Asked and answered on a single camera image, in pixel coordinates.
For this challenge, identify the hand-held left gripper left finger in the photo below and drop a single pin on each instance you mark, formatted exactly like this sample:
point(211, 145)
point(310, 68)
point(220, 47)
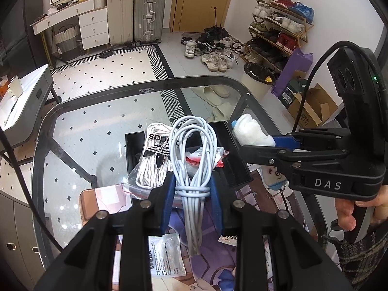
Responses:
point(166, 206)

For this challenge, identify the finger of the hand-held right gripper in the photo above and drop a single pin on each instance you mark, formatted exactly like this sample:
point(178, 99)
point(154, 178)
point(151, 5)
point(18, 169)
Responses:
point(260, 154)
point(285, 142)

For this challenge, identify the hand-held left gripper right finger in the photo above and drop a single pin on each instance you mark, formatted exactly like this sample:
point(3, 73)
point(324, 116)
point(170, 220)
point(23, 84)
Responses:
point(216, 209)

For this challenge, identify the black storage box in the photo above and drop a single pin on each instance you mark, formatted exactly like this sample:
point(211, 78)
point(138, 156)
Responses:
point(233, 163)

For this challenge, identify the red and white packet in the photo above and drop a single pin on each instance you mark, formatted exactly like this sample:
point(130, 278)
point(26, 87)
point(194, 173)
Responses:
point(218, 157)

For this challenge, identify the bagged white shoelaces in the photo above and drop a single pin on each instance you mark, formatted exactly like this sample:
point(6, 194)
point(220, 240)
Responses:
point(153, 157)

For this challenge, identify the person's right forearm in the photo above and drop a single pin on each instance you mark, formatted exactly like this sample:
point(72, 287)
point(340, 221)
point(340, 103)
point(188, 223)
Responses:
point(363, 260)

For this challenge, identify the person's right hand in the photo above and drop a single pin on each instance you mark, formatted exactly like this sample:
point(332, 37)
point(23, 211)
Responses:
point(345, 216)

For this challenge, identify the small white tag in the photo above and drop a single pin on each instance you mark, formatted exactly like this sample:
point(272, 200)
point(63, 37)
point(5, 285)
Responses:
point(228, 239)

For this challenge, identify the open cardboard box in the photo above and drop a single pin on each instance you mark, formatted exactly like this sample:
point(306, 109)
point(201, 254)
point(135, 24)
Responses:
point(315, 109)

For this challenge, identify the dark green box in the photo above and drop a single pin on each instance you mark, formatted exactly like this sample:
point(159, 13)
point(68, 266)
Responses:
point(292, 92)

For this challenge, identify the clear printed plastic packet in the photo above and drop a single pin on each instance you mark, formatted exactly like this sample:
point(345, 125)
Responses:
point(165, 257)

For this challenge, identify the printed desk mat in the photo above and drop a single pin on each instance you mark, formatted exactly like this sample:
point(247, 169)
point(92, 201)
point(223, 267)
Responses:
point(212, 266)

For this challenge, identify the beige slipper pair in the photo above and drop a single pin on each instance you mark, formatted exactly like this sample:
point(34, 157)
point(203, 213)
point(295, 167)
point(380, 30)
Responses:
point(212, 94)
point(221, 112)

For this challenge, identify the white trash bin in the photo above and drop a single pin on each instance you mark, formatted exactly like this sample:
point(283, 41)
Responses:
point(254, 81)

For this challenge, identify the purple bag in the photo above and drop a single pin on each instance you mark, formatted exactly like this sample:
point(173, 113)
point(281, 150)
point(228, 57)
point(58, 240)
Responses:
point(295, 66)

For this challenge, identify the wooden shoe rack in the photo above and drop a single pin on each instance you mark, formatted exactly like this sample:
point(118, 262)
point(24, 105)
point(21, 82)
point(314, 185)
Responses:
point(279, 33)

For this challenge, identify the pile of shoes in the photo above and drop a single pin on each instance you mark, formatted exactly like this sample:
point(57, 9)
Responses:
point(212, 51)

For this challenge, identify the black umbrella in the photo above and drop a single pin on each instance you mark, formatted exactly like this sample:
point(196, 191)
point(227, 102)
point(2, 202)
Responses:
point(216, 31)

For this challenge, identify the patterned floor rug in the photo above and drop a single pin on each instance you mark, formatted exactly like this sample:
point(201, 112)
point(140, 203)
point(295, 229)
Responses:
point(115, 66)

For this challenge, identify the grey low cabinet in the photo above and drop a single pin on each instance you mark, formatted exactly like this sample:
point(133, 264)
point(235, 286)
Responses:
point(18, 242)

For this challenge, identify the wooden door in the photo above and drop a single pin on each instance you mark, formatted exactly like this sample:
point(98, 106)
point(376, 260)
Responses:
point(203, 3)

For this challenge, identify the white low table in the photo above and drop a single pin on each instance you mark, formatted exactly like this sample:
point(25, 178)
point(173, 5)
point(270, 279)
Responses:
point(24, 115)

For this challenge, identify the silver suitcase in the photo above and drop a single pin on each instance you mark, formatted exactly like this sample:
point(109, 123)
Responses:
point(149, 15)

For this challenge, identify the woven laundry basket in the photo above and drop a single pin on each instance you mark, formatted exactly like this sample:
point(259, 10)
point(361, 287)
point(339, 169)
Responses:
point(67, 44)

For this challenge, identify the white cup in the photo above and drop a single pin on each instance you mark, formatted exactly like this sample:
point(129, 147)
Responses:
point(15, 88)

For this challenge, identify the beige suitcase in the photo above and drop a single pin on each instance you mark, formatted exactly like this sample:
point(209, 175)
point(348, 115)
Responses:
point(121, 18)

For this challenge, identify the white vanity desk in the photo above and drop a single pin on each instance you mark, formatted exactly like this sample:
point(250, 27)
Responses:
point(88, 24)

